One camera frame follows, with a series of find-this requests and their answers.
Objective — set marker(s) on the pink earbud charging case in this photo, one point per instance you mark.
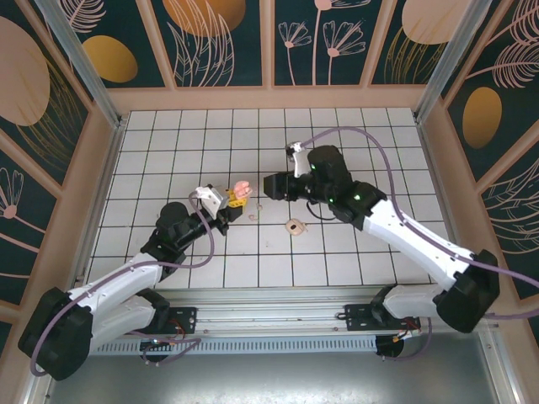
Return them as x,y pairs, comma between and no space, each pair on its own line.
243,189

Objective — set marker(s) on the beige oval pod dark spot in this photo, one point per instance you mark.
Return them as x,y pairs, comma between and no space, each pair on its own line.
296,227

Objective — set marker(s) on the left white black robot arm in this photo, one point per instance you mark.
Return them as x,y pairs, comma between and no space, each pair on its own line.
122,278

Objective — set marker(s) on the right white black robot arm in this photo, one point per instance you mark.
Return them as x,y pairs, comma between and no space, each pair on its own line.
412,244

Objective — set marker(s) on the grey metal sheet plate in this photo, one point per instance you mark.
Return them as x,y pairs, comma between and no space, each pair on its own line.
269,379

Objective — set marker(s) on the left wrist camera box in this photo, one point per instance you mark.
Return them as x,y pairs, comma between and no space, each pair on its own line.
210,200

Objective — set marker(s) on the aluminium table edge rail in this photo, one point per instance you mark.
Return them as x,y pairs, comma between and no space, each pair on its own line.
104,185
444,202

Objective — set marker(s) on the aluminium base extrusion rail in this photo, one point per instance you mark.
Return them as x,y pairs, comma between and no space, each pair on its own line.
269,311

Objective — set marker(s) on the aluminium corner post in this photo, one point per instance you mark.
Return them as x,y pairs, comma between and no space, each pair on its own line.
86,63
440,67

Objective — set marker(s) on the aluminium frame beam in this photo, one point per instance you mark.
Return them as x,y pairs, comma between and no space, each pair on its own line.
33,391
503,370

